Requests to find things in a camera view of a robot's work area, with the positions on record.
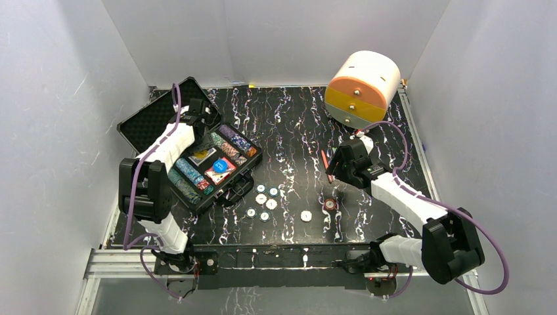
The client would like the blue small blind button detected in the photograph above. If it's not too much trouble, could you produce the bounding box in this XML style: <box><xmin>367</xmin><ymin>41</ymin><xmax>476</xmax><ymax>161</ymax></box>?
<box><xmin>212</xmin><ymin>159</ymin><xmax>228</xmax><ymax>173</ymax></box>

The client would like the red playing card deck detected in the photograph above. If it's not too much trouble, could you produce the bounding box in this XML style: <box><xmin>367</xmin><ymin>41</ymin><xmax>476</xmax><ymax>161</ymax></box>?
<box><xmin>205</xmin><ymin>157</ymin><xmax>236</xmax><ymax>185</ymax></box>

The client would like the yellow big blind button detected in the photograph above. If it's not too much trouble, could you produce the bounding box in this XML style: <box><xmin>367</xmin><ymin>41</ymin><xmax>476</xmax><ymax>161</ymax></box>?
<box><xmin>193</xmin><ymin>150</ymin><xmax>211</xmax><ymax>160</ymax></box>

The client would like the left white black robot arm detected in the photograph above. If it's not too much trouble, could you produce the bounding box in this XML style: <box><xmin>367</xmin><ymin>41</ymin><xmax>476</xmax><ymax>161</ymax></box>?
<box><xmin>118</xmin><ymin>98</ymin><xmax>218</xmax><ymax>273</ymax></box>

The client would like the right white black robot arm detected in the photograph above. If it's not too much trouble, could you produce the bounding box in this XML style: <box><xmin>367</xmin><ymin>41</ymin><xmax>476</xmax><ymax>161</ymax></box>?
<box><xmin>326</xmin><ymin>136</ymin><xmax>485</xmax><ymax>284</ymax></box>

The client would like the black poker set case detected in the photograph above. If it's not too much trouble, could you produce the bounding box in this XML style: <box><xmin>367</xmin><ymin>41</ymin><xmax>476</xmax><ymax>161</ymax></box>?
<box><xmin>117</xmin><ymin>77</ymin><xmax>261</xmax><ymax>221</ymax></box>

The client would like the red marker pen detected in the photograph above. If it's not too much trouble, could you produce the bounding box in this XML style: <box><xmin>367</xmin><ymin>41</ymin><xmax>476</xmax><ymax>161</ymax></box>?
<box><xmin>321</xmin><ymin>150</ymin><xmax>334</xmax><ymax>184</ymax></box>

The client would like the red poker chip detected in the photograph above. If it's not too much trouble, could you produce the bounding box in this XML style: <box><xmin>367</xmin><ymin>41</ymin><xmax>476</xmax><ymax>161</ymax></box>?
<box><xmin>323</xmin><ymin>198</ymin><xmax>337</xmax><ymax>211</ymax></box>

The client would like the blue white chip row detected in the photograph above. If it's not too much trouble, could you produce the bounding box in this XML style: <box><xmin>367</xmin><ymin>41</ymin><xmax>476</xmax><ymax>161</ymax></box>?
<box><xmin>219</xmin><ymin>125</ymin><xmax>257</xmax><ymax>157</ymax></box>

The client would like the orange blue chip row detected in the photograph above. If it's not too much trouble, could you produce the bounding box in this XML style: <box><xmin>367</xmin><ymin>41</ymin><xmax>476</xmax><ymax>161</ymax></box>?
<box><xmin>220</xmin><ymin>142</ymin><xmax>247</xmax><ymax>165</ymax></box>

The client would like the blue playing card deck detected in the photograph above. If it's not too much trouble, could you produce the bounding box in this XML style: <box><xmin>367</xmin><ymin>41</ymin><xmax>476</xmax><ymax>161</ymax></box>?
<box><xmin>188</xmin><ymin>148</ymin><xmax>216</xmax><ymax>166</ymax></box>

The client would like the cyan chip row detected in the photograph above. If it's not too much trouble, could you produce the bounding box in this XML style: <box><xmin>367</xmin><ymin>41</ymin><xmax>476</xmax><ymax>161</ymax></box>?
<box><xmin>175</xmin><ymin>157</ymin><xmax>214</xmax><ymax>196</ymax></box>

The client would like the white chip lone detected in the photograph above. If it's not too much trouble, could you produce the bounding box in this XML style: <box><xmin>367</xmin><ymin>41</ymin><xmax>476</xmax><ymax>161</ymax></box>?
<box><xmin>300</xmin><ymin>210</ymin><xmax>312</xmax><ymax>222</ymax></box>

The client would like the blue 50 chip top-right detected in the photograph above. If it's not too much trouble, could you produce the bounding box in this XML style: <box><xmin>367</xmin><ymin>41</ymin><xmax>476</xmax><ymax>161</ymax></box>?
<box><xmin>268</xmin><ymin>186</ymin><xmax>280</xmax><ymax>198</ymax></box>

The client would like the white 1 chip right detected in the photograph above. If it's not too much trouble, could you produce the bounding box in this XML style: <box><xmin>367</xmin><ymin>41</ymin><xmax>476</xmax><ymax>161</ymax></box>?
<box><xmin>265</xmin><ymin>199</ymin><xmax>278</xmax><ymax>210</ymax></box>

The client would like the white 1 chip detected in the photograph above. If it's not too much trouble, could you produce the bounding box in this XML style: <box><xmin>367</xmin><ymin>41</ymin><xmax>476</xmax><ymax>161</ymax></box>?
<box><xmin>265</xmin><ymin>199</ymin><xmax>278</xmax><ymax>210</ymax></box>
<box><xmin>256</xmin><ymin>194</ymin><xmax>267</xmax><ymax>205</ymax></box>

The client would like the blue 50 chip top-left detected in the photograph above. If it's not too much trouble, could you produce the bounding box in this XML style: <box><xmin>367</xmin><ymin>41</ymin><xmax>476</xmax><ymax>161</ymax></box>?
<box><xmin>255</xmin><ymin>184</ymin><xmax>267</xmax><ymax>194</ymax></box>

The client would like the white 1 chip left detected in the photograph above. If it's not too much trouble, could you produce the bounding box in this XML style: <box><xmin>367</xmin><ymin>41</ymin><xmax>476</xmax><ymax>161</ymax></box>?
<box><xmin>256</xmin><ymin>194</ymin><xmax>267</xmax><ymax>205</ymax></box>

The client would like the round pastel drawer cabinet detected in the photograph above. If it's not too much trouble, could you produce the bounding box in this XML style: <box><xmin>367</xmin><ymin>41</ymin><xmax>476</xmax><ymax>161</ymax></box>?
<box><xmin>324</xmin><ymin>51</ymin><xmax>401</xmax><ymax>129</ymax></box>

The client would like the blue 50 chip bottom-right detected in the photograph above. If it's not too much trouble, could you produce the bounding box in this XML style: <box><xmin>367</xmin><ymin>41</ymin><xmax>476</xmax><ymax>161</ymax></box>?
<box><xmin>259</xmin><ymin>211</ymin><xmax>271</xmax><ymax>222</ymax></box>

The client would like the blue 50 chip bottom-left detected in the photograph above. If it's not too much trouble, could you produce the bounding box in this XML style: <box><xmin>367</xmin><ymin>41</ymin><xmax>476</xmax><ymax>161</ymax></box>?
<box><xmin>246</xmin><ymin>208</ymin><xmax>257</xmax><ymax>219</ymax></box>

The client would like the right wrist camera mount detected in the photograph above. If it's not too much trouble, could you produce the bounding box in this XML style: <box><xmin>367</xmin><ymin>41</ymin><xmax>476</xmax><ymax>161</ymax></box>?
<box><xmin>355</xmin><ymin>134</ymin><xmax>374</xmax><ymax>155</ymax></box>

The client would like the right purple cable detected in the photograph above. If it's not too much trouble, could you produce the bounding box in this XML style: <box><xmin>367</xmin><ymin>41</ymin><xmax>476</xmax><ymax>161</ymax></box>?
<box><xmin>354</xmin><ymin>121</ymin><xmax>510</xmax><ymax>295</ymax></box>

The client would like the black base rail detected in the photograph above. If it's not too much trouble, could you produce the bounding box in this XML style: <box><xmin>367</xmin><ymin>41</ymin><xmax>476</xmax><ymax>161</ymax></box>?
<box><xmin>150</xmin><ymin>242</ymin><xmax>423</xmax><ymax>291</ymax></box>

